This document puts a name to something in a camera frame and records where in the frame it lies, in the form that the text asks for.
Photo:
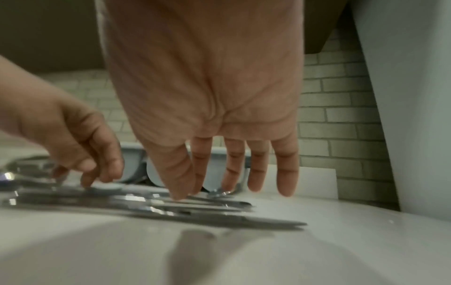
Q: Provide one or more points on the person's left hand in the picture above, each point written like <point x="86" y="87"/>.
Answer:
<point x="63" y="125"/>

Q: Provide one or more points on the person's right hand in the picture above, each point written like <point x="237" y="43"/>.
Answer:
<point x="204" y="69"/>

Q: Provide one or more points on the metal spoon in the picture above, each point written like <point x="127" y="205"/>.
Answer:
<point x="220" y="193"/>

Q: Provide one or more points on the grey plastic cutlery tray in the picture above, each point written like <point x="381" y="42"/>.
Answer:
<point x="217" y="161"/>

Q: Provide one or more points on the brown upper cabinet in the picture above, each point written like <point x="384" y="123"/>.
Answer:
<point x="42" y="27"/>

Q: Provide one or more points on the white backsplash strip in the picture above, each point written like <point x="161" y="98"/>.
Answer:
<point x="317" y="181"/>

